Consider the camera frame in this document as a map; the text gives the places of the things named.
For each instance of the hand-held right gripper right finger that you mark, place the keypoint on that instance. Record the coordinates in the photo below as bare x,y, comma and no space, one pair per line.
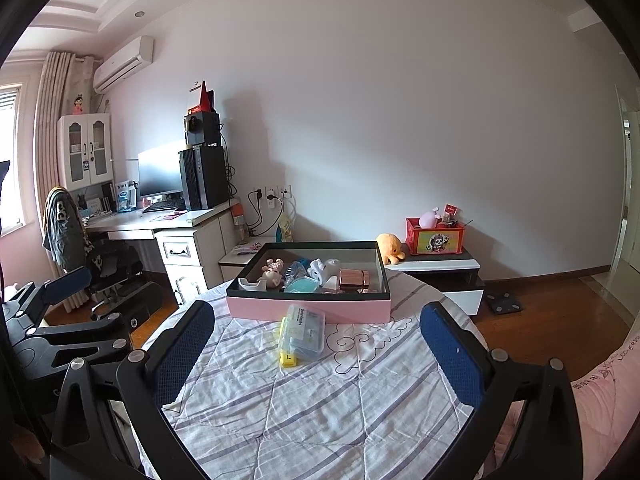
450,350

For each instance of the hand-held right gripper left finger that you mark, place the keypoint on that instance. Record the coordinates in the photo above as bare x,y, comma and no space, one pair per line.
182,350

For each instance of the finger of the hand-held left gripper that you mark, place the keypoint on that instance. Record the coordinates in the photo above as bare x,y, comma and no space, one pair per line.
70,282
80,327

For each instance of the rose gold case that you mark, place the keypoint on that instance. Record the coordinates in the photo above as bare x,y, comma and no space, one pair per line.
354,280

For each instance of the clear floss box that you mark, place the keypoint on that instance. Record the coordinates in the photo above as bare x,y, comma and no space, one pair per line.
302,332

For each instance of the clear glass bottle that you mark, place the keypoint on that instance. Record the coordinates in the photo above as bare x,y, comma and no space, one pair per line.
291,275

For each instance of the pink storage box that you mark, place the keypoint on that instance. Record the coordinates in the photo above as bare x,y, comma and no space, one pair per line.
310,310

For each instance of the silver astronaut figure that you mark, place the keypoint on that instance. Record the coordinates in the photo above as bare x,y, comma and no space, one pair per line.
322,270

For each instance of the black office chair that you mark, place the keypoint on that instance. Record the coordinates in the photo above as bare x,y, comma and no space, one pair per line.
115,270

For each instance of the grey jacket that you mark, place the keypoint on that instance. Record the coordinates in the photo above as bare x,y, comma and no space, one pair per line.
62,230

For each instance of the black bathroom scale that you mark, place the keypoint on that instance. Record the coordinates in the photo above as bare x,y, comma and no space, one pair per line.
504,303

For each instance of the white black low cabinet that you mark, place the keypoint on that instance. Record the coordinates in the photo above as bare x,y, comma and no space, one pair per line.
450,272

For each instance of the white tape dispenser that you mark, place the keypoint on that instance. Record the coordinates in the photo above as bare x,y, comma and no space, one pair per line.
248,285

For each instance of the white desk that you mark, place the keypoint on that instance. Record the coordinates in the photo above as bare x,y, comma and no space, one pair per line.
185,252

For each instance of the blue box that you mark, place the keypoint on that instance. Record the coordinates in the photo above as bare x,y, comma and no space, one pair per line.
125,196

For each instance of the white side table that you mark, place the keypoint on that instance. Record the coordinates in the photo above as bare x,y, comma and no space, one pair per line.
235,260

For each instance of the red crate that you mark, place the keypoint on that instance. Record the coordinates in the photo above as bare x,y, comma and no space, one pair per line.
435,242

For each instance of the yellow octopus plush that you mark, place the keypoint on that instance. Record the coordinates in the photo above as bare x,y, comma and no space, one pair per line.
390,247

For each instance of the black keyboard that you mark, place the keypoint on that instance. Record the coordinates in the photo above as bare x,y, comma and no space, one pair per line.
162,207

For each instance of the pink plush toy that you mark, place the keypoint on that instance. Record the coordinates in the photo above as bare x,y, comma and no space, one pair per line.
429,220

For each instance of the teal flat case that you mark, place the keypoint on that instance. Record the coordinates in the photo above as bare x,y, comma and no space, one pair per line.
302,286

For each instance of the orange cap bottle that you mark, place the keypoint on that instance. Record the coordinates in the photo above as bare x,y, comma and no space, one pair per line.
239,222

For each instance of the red card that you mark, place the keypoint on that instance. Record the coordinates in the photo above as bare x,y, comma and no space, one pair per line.
450,210

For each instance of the black monitor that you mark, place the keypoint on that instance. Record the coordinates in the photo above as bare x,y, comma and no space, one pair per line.
160,170

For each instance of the yellow green bag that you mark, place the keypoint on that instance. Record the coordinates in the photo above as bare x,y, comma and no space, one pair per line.
286,230

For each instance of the pink blanket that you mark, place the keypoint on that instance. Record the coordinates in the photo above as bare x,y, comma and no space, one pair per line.
600,410

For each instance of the black computer tower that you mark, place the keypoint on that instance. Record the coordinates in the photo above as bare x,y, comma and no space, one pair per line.
205,180

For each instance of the pink dress doll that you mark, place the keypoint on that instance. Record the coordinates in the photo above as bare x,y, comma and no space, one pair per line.
78,105

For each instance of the black speaker box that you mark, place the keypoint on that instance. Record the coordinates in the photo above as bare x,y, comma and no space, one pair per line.
202,130

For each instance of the white air conditioner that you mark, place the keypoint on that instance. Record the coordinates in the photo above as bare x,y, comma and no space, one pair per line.
124,64

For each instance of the red paper bag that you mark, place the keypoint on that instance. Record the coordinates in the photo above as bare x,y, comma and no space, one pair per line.
204,100

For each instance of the white door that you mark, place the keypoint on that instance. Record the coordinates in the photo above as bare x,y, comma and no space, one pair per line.
625,185

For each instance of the white wall cabinet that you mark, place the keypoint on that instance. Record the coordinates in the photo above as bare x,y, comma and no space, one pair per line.
84,152

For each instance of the white wall sockets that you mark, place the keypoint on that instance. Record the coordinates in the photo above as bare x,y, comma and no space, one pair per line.
272,192

